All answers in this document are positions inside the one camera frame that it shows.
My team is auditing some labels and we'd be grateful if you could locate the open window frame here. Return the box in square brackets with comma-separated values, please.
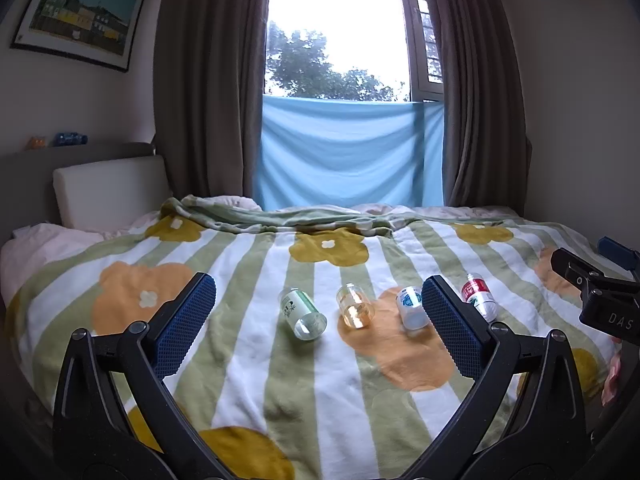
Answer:
[394, 0, 446, 104]

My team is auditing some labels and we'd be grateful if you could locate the green label bottle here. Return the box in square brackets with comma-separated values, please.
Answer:
[278, 287, 328, 342]

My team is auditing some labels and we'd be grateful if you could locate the pale pink bed sheet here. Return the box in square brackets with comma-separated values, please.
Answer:
[0, 210, 163, 303]

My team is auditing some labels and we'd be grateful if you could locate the striped floral blanket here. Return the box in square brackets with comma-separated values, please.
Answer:
[5, 195, 626, 480]

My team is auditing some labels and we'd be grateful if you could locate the tree outside window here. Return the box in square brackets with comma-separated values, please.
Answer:
[265, 21, 411, 103]

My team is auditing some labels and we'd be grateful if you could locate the grey headboard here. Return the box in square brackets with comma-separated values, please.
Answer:
[0, 141, 158, 253]

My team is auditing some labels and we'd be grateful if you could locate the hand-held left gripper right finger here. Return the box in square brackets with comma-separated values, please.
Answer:
[400, 274, 593, 480]

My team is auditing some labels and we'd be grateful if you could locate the red label bottle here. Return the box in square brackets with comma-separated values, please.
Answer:
[460, 272, 499, 323]

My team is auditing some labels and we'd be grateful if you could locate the blue label bottle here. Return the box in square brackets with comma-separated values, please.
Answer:
[396, 286, 432, 332]

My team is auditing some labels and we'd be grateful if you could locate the grey-brown curtain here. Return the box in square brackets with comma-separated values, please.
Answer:
[434, 0, 532, 209]
[151, 0, 277, 211]

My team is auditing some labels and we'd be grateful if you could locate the light blue cloth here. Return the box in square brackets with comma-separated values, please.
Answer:
[253, 95, 446, 211]

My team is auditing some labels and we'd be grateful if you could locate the framed picture of houses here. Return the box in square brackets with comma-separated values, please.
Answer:
[10, 0, 147, 73]

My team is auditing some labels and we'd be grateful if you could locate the white pillow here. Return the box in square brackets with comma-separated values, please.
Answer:
[52, 155, 173, 233]

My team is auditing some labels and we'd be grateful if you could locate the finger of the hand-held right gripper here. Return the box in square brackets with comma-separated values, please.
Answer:
[597, 236, 640, 275]
[550, 247, 610, 307]

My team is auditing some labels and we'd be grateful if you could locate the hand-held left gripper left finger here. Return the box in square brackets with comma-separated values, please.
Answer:
[52, 272, 221, 480]

